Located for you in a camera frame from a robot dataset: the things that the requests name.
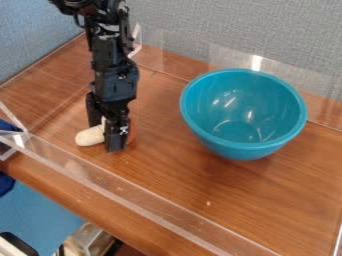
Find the blue plastic bowl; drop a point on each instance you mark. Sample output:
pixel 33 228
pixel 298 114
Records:
pixel 244 113

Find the black white device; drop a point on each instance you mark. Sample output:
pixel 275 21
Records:
pixel 12 246

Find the clear acrylic back barrier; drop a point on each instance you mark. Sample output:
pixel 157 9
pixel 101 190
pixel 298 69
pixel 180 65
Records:
pixel 320 89

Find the blue cloth object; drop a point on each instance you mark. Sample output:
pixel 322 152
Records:
pixel 6 182

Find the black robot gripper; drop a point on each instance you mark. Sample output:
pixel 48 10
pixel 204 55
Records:
pixel 112 91

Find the clear acrylic corner bracket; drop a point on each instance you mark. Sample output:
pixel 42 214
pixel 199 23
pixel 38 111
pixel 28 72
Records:
pixel 136 36

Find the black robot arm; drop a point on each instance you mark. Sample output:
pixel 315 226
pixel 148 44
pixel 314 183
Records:
pixel 104 19

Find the grey metal box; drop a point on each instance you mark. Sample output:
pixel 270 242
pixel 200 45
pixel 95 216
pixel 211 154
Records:
pixel 88 241

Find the clear acrylic front barrier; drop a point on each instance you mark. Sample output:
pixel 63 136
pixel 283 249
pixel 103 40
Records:
pixel 149 222

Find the clear acrylic barrier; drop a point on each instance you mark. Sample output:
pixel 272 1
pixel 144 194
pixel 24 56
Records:
pixel 320 89
pixel 149 222

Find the plush brown white mushroom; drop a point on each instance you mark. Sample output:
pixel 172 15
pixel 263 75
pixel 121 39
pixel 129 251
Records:
pixel 92 135

